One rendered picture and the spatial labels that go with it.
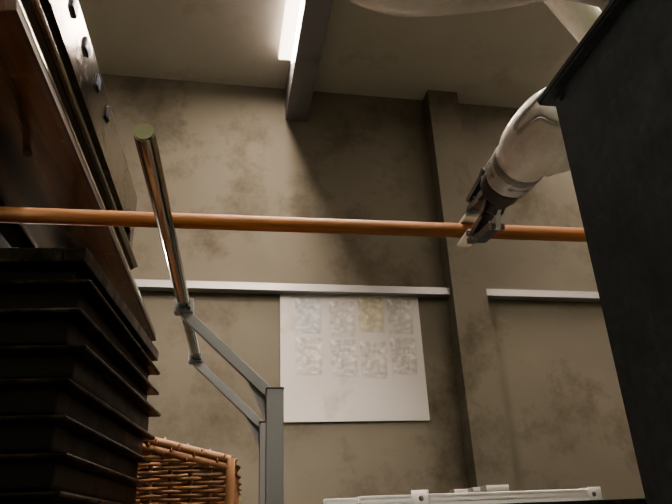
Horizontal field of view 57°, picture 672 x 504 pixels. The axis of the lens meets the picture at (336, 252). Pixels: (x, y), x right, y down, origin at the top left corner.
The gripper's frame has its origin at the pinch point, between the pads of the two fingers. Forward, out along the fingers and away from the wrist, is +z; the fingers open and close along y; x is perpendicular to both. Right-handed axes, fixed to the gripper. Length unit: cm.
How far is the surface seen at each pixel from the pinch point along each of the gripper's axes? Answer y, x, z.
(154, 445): 45, -56, -27
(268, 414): 30, -39, 36
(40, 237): -17, -97, 45
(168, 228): 5, -59, -6
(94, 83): -83, -95, 64
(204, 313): -106, -72, 362
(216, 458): 47, -48, -27
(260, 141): -271, -30, 362
